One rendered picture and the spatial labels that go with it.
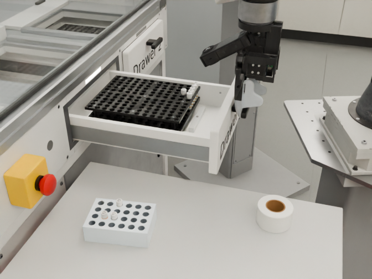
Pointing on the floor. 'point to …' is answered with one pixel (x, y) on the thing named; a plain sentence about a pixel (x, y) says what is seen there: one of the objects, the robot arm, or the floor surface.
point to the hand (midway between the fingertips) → (238, 107)
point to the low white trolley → (181, 234)
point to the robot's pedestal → (349, 216)
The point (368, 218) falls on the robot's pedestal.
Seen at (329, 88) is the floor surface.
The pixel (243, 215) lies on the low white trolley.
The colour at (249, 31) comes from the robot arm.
